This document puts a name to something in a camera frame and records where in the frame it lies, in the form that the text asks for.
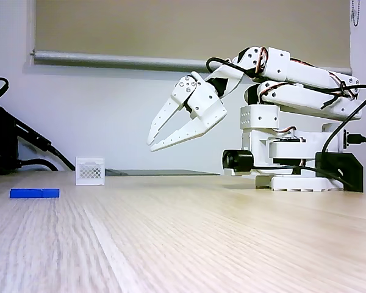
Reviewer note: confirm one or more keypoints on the blue rectangular peg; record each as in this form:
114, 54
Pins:
33, 193

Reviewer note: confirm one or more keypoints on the small white lattice crate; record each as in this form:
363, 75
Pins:
90, 171

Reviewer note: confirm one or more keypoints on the dark flat slab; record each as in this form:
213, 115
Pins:
161, 172

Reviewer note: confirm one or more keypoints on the beige roller blind, grey bar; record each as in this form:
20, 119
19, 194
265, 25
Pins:
170, 27

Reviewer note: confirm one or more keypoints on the black table clamp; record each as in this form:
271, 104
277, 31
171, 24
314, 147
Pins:
338, 171

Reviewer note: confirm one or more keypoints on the black device box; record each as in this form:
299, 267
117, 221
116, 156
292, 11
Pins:
1, 137

